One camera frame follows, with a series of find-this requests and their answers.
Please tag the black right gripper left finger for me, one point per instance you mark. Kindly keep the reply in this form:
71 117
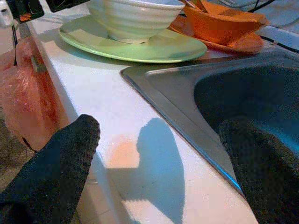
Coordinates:
46 182

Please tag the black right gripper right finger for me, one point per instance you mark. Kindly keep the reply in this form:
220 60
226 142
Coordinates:
268 182

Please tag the green plate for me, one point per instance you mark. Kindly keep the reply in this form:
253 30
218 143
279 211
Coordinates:
93 39

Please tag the pink plastic bag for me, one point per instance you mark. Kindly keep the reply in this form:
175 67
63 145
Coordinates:
25 98

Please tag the steel sink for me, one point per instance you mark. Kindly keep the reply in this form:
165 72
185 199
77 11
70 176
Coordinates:
182 93

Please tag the orange plate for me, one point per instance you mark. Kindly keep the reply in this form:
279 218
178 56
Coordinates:
245 45

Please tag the orange bowl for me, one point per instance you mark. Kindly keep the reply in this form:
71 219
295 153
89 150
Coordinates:
217 25

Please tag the white ribbed bowl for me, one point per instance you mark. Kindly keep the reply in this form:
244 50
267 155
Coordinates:
135 21

